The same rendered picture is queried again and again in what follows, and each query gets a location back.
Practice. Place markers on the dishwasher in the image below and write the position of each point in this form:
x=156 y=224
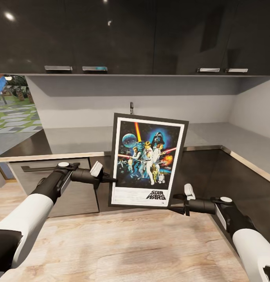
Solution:
x=77 y=198

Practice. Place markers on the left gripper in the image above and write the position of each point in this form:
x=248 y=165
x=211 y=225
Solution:
x=103 y=177

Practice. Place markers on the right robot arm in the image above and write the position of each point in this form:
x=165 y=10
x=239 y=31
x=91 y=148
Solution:
x=253 y=248

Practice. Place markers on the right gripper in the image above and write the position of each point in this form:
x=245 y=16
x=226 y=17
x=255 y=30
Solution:
x=193 y=205

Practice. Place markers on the fixed window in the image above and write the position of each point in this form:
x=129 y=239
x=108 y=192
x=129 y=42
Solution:
x=19 y=118

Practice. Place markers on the drop in sink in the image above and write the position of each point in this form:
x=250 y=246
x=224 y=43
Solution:
x=191 y=137

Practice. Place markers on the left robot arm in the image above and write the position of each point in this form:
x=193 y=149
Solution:
x=20 y=229

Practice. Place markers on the poster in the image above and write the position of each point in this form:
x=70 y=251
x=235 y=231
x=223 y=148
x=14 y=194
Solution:
x=146 y=155

